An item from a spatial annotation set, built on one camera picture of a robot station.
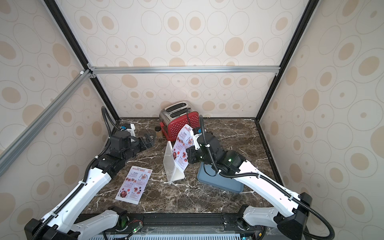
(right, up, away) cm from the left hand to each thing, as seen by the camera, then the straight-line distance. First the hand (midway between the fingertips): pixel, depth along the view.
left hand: (153, 136), depth 75 cm
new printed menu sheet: (+16, -1, -5) cm, 17 cm away
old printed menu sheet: (-15, -28, +12) cm, 34 cm away
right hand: (+19, -5, -5) cm, 20 cm away
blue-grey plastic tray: (+26, -14, -16) cm, 34 cm away
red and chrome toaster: (+7, +12, +23) cm, 26 cm away
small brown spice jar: (-5, +1, +31) cm, 32 cm away
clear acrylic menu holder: (+9, -19, +3) cm, 22 cm away
